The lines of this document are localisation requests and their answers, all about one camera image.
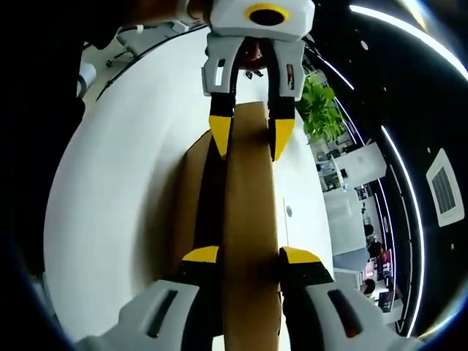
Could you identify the small hanging screen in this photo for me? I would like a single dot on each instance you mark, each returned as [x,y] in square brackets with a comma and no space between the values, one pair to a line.
[385,263]

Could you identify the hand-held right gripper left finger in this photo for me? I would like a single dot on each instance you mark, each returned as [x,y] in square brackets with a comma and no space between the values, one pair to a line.
[161,314]

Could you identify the ceiling light strip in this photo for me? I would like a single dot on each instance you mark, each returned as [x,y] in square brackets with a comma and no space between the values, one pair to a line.
[413,190]
[402,22]

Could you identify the potted green plant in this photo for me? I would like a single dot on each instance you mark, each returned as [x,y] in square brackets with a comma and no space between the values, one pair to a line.
[318,106]

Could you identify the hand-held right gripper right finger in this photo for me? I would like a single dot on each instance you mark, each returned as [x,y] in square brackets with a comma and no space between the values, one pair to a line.
[329,321]

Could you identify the white cabinet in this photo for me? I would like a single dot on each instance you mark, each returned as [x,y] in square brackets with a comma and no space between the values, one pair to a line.
[358,161]

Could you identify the ceiling air vent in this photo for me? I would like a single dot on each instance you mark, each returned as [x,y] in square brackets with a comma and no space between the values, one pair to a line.
[444,186]

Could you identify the white grey device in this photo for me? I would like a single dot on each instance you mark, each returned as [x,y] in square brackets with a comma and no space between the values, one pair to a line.
[86,75]

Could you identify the brown cardboard shoe box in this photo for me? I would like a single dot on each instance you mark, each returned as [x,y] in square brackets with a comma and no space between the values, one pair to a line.
[248,219]

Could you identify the person's left hand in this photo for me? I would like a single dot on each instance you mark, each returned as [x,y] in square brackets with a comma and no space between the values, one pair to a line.
[199,9]

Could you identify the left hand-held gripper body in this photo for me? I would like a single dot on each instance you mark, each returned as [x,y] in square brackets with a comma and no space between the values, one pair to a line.
[230,18]

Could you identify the person in black shirt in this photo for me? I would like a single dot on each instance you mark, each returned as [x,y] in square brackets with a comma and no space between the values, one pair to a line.
[36,128]

